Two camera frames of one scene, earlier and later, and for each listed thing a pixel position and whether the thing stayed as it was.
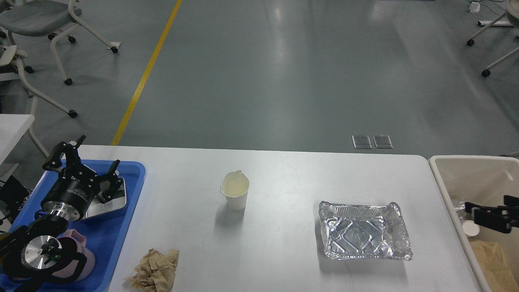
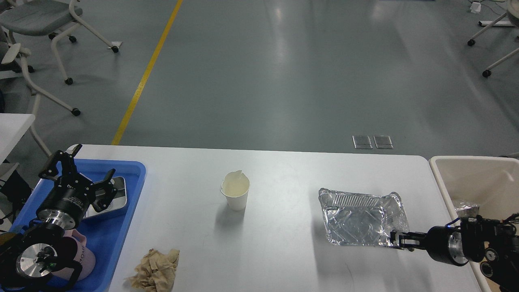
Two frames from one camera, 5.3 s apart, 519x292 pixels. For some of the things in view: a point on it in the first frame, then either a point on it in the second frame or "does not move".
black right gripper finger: (500, 218) to (394, 235)
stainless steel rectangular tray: (97, 206) does not move
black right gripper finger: (511, 200) to (410, 244)
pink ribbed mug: (78, 263) does not move
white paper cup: (234, 186) does not move
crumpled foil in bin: (463, 215) does not move
